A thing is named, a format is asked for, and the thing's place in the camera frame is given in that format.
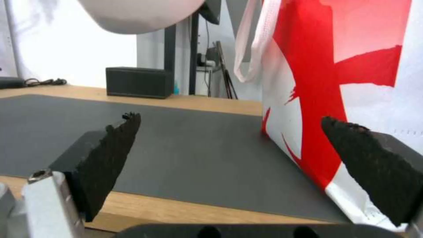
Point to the red and white takeout bag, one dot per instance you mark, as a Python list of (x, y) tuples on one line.
[(333, 74)]

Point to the black power adapter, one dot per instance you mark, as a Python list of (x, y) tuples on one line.
[(10, 82)]

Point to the dark grey desk mat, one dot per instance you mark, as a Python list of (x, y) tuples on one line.
[(185, 138)]

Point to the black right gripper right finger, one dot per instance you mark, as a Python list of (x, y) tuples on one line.
[(373, 168)]

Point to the black tripod legs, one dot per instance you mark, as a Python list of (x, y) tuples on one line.
[(226, 74)]

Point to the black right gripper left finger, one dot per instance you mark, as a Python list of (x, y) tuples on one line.
[(99, 158)]

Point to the small teal bottle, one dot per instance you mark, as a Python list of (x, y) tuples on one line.
[(175, 89)]

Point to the black rectangular speaker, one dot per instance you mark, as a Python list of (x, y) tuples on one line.
[(138, 81)]

